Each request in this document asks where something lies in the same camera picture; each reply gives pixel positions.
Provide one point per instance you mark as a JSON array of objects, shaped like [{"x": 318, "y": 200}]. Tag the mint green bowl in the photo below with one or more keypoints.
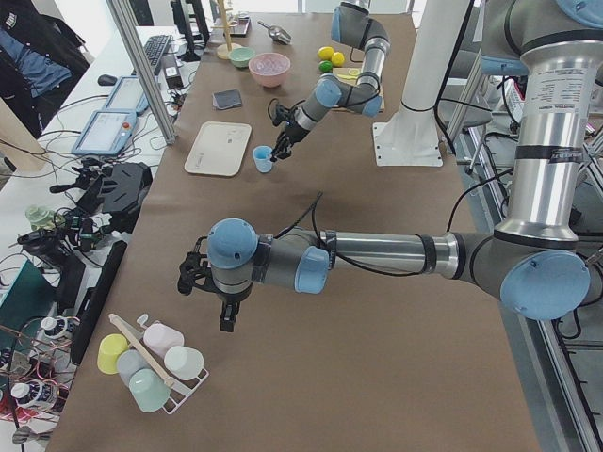
[{"x": 241, "y": 56}]

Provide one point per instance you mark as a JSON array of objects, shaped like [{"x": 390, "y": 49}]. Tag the black keyboard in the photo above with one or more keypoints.
[{"x": 155, "y": 48}]

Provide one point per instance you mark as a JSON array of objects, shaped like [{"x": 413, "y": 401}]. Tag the white wire cup rack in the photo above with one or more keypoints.
[{"x": 181, "y": 390}]

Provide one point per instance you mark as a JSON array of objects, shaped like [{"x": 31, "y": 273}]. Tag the bamboo cutting board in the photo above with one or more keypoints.
[{"x": 363, "y": 96}]

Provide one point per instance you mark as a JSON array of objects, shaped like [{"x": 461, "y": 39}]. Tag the green lime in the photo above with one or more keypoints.
[{"x": 325, "y": 66}]

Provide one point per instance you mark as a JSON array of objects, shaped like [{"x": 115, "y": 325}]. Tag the cream serving tray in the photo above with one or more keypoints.
[{"x": 218, "y": 149}]

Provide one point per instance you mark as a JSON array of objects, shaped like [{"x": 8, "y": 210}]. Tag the pink bowl of ice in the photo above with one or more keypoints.
[{"x": 269, "y": 70}]

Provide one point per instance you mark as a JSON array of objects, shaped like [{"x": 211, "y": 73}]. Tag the white upturned cup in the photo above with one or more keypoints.
[{"x": 186, "y": 363}]

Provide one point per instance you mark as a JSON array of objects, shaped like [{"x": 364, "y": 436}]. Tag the teach pendant near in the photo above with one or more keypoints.
[{"x": 106, "y": 132}]

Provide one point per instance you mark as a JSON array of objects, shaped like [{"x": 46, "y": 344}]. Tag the teach pendant far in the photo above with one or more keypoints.
[{"x": 128, "y": 94}]

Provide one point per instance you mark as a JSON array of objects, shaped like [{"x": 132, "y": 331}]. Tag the pink upturned cup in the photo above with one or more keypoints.
[{"x": 160, "y": 338}]

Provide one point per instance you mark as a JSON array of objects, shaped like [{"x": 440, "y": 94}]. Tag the black foam gripper case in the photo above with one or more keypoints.
[{"x": 118, "y": 190}]

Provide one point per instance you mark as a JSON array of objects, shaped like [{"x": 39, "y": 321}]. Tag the black computer mouse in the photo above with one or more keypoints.
[{"x": 106, "y": 80}]

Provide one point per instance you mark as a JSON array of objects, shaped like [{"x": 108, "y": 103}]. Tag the wooden glass stand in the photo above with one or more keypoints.
[{"x": 224, "y": 50}]

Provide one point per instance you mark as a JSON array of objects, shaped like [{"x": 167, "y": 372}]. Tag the grey folded cloth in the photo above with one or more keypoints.
[{"x": 226, "y": 99}]

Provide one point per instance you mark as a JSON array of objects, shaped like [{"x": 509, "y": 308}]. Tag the grey upturned cup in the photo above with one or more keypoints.
[{"x": 129, "y": 363}]

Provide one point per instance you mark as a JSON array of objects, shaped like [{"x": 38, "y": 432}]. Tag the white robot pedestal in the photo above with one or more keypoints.
[{"x": 410, "y": 137}]

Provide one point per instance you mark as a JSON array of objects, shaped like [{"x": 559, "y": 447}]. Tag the yellow lemon outer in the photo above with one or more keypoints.
[{"x": 325, "y": 53}]

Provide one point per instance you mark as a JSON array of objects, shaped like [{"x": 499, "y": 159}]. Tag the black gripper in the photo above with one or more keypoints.
[
  {"x": 230, "y": 298},
  {"x": 290, "y": 132}
]

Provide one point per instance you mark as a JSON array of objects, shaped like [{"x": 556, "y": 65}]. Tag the yellow upturned cup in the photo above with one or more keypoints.
[{"x": 111, "y": 348}]

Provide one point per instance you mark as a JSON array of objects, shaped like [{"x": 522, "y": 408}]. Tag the yellow lemon near board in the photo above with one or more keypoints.
[{"x": 338, "y": 59}]

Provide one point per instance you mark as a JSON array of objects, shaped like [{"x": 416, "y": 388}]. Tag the yellow plastic knife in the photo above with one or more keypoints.
[{"x": 346, "y": 76}]

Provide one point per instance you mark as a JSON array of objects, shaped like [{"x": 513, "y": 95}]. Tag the steel ice scoop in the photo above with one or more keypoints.
[{"x": 276, "y": 33}]

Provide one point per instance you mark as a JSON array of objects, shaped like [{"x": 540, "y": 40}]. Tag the light blue plastic cup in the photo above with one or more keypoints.
[{"x": 262, "y": 158}]

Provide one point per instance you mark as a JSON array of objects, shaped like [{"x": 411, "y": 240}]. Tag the mint upturned cup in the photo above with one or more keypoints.
[{"x": 149, "y": 390}]

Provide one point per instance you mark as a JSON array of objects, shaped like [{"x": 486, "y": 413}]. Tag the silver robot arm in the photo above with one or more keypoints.
[
  {"x": 353, "y": 26},
  {"x": 529, "y": 262}
]

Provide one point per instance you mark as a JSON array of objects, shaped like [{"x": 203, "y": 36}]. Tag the teach pendant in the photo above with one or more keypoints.
[
  {"x": 128, "y": 94},
  {"x": 106, "y": 132}
]

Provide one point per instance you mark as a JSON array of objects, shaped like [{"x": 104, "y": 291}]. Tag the aluminium frame post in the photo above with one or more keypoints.
[{"x": 125, "y": 21}]

